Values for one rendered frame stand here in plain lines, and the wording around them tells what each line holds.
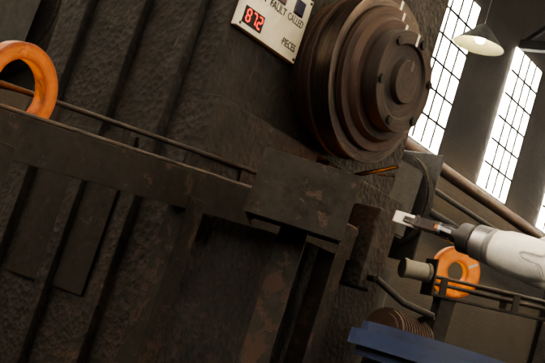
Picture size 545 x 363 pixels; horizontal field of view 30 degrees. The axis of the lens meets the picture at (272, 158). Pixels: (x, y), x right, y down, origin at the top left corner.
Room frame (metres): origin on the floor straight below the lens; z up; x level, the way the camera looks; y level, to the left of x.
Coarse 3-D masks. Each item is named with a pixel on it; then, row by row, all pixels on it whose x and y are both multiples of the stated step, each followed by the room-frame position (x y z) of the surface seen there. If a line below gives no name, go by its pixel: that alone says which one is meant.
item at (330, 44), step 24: (360, 0) 2.59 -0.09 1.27; (384, 0) 2.65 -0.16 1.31; (336, 24) 2.57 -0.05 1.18; (336, 48) 2.54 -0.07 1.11; (312, 72) 2.59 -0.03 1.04; (336, 72) 2.57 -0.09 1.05; (312, 96) 2.61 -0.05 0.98; (336, 96) 2.59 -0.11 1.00; (336, 120) 2.62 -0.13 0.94; (336, 144) 2.69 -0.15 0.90
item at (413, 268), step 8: (400, 264) 3.00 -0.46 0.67; (408, 264) 2.95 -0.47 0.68; (416, 264) 2.97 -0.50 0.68; (424, 264) 2.98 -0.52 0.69; (400, 272) 2.99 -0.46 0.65; (408, 272) 2.96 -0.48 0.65; (416, 272) 2.97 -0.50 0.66; (424, 272) 2.97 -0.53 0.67; (432, 272) 2.97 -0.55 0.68; (424, 280) 2.99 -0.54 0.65
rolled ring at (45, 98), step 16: (0, 48) 1.83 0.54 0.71; (16, 48) 1.85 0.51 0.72; (32, 48) 1.88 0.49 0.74; (0, 64) 1.84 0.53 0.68; (32, 64) 1.91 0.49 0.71; (48, 64) 1.92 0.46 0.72; (48, 80) 1.93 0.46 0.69; (48, 96) 1.94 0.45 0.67; (32, 112) 1.94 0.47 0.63; (48, 112) 1.95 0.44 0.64
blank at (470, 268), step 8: (448, 248) 3.00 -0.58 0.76; (440, 256) 2.99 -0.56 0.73; (448, 256) 3.00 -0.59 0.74; (456, 256) 3.01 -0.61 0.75; (464, 256) 3.01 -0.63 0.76; (440, 264) 2.99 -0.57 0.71; (448, 264) 3.00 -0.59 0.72; (464, 264) 3.02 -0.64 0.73; (472, 264) 3.02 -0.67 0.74; (440, 272) 3.00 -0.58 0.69; (464, 272) 3.04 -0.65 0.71; (472, 272) 3.02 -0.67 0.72; (440, 280) 3.00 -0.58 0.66; (464, 280) 3.02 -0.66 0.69; (472, 280) 3.02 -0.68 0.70; (448, 288) 3.01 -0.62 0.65; (472, 288) 3.03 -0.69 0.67; (448, 296) 3.01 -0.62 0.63; (456, 296) 3.01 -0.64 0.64; (464, 296) 3.02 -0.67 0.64
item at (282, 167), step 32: (288, 160) 2.02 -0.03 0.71; (256, 192) 2.03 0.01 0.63; (288, 192) 2.02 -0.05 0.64; (320, 192) 2.02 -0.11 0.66; (352, 192) 2.01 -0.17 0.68; (288, 224) 2.04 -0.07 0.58; (320, 224) 2.02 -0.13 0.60; (288, 256) 2.14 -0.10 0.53; (288, 288) 2.14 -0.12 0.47; (256, 320) 2.14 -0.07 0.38; (256, 352) 2.14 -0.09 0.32
